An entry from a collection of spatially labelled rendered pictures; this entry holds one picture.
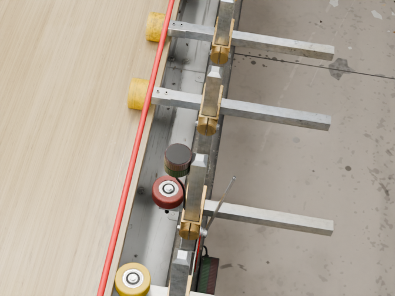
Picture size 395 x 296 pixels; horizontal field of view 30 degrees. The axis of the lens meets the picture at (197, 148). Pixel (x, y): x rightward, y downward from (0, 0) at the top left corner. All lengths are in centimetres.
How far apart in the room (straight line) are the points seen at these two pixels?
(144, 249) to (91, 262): 36
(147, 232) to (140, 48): 52
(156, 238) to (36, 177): 41
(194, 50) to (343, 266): 98
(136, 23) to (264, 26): 142
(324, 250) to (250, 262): 29
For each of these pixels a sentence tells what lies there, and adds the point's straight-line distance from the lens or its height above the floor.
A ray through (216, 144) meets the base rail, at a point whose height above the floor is 70.
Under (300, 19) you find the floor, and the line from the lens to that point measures 356.
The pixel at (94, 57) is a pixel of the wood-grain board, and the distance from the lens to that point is 207.
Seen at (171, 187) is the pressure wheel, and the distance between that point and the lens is 179.
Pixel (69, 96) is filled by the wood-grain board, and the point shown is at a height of 90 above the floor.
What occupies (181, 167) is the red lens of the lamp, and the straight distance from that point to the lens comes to 160.
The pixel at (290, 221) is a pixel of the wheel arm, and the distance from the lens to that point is 184.
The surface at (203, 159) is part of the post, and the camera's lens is 160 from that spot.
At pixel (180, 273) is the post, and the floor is 108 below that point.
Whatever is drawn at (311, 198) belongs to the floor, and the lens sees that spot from 293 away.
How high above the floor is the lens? 242
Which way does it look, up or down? 54 degrees down
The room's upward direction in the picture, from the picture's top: 7 degrees clockwise
